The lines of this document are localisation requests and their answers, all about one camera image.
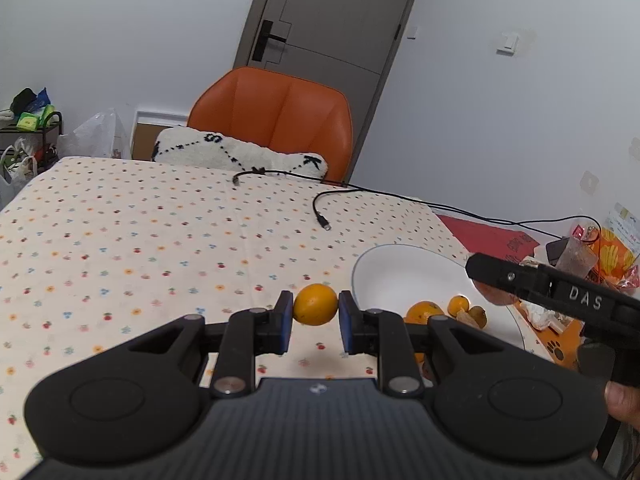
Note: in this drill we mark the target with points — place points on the black door handle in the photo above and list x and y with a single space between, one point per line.
265 35

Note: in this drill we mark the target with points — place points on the white plastic bag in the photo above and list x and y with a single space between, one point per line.
101 136

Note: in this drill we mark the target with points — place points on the orange leather chair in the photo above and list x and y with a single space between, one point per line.
284 113

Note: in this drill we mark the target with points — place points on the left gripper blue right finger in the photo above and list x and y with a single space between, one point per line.
383 335

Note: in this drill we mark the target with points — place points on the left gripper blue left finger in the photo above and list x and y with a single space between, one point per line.
248 334

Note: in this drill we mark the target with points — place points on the crumpled white tissue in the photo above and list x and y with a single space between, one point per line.
541 318

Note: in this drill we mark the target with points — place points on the large orange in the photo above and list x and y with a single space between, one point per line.
420 313

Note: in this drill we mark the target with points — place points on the person's right hand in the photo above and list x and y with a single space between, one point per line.
623 405

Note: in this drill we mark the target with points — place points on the red orange table mat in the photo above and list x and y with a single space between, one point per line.
559 341

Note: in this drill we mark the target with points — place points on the orange snack packet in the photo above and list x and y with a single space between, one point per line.
616 255

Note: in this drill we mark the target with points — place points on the white plate blue rim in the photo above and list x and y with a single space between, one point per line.
394 277

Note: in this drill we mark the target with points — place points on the white light switch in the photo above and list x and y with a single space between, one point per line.
509 43

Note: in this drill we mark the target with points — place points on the floral patterned tablecloth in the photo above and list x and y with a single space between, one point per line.
96 251

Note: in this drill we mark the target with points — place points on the white fluffy cushion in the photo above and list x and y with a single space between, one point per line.
183 146

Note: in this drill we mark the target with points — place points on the black metal rack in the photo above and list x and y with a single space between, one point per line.
41 142

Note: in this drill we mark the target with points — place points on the frosted drinking glass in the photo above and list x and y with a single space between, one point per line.
577 259

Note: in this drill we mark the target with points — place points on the green-brown jujube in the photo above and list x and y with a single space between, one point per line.
478 314

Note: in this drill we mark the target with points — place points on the small orange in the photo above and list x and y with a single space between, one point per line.
458 304

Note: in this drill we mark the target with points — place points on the medium orange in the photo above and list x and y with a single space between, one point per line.
315 305

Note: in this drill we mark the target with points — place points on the grey door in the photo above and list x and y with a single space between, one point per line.
348 45

